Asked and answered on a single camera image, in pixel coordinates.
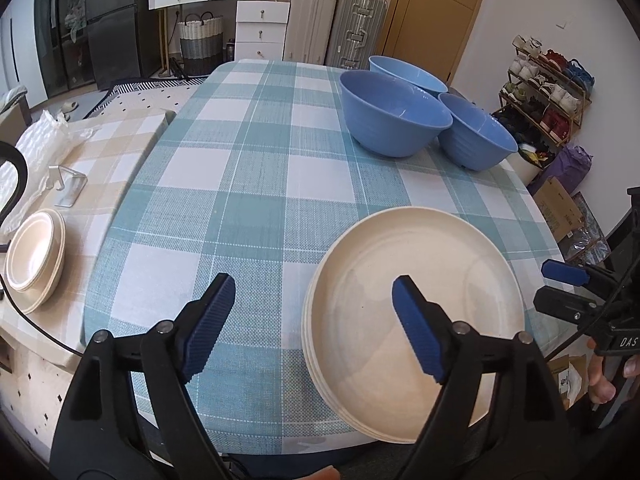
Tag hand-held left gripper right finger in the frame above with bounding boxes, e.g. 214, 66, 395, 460
391, 275, 586, 480

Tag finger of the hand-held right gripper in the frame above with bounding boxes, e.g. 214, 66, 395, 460
533, 287, 611, 326
541, 258, 619, 294

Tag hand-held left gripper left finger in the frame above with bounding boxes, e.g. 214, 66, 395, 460
49, 273, 237, 480

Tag large blue bowl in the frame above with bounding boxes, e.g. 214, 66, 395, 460
339, 70, 454, 160

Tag person's right hand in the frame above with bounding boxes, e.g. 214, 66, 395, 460
586, 337, 617, 405

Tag person's left hand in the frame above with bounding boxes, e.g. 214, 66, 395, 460
299, 465, 342, 480

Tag clear plastic package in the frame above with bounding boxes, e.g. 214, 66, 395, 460
565, 192, 614, 267

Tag flat printed cardboard box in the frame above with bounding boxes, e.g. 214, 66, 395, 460
532, 177, 587, 242

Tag brown cardboard box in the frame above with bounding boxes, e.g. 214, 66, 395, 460
549, 354, 592, 412

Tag purple bag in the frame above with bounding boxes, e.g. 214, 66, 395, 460
527, 145, 594, 197

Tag white trash bin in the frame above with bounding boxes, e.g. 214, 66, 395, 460
507, 142, 546, 184

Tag stack of small cream dishes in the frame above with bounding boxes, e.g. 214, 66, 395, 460
4, 209, 68, 314

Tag wooden shoe rack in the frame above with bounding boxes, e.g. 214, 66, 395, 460
500, 35, 594, 152

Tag teal checkered tablecloth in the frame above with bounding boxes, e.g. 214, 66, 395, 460
82, 59, 576, 457

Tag row of sneakers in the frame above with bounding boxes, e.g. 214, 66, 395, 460
502, 35, 595, 141

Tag metal phone stand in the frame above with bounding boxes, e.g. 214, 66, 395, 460
50, 165, 89, 209

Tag small cream bowl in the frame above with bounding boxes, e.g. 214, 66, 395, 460
9, 211, 57, 292

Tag beige checkered cloth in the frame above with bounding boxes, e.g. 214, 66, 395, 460
0, 107, 179, 367

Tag clear bubble wrap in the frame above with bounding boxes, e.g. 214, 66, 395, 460
0, 110, 97, 242

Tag woven laundry basket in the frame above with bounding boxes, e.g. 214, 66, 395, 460
178, 11, 225, 77

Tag tan wooden door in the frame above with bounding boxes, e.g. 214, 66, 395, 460
382, 0, 494, 87

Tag beige sofa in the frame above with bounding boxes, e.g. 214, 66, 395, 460
0, 87, 32, 137

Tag white drawer chest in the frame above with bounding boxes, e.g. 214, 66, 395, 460
234, 0, 292, 64

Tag dark grey refrigerator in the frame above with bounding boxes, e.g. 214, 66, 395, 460
85, 0, 164, 87

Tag silver suitcase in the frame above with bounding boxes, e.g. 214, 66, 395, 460
326, 0, 390, 70

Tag white suitcase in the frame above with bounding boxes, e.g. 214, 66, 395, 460
282, 0, 340, 66

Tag dark glass cabinet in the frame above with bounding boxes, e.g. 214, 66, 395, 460
30, 0, 94, 99

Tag white wardrobe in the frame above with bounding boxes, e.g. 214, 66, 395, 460
0, 0, 37, 112

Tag black cable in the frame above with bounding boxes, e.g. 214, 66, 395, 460
545, 310, 627, 362
0, 141, 87, 357

